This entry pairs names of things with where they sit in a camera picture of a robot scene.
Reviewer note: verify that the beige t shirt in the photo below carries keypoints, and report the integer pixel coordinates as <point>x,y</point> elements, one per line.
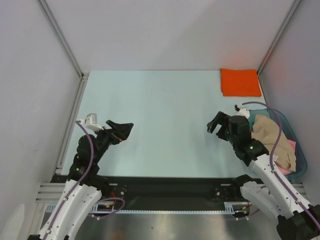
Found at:
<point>266,131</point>

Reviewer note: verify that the pink t shirt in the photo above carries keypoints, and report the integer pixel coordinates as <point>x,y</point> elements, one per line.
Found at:
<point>285,157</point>

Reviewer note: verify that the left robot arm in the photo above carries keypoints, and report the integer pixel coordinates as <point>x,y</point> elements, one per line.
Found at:
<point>84,187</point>

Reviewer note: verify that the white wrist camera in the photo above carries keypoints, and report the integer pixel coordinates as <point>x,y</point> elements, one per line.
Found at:
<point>241,111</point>
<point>91,122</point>

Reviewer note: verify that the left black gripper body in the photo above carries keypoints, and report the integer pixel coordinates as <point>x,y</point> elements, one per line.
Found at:
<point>106,138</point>

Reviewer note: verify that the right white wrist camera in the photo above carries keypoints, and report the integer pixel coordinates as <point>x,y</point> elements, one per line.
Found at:
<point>241,111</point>

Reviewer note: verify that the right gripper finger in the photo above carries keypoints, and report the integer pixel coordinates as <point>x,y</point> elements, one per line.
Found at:
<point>211,126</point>
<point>221,119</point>

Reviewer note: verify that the teal plastic basin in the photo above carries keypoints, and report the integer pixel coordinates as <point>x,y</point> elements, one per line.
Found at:
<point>301,162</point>

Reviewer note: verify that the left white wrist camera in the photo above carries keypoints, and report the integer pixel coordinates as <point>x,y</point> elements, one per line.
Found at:
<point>91,122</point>

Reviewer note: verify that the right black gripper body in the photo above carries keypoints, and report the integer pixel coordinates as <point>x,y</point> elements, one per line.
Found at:
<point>231,136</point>

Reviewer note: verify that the aluminium front rail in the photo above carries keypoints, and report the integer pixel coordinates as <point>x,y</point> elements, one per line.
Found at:
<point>51,192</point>

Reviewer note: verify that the right aluminium corner post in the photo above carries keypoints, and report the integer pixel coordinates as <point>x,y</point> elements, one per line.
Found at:
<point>279,34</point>

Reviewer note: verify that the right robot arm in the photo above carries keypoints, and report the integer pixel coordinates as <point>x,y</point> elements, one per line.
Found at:
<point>296,217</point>

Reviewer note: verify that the left aluminium corner post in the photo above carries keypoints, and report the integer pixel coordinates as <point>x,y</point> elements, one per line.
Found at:
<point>52,22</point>

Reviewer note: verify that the aluminium corner post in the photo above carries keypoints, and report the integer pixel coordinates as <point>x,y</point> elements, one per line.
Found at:
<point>279,34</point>
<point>52,22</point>

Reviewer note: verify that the folded orange t shirt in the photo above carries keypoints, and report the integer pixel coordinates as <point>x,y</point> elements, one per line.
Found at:
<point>239,83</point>

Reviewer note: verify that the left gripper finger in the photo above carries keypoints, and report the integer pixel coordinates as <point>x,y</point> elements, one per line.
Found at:
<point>122,131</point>
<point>113,127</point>

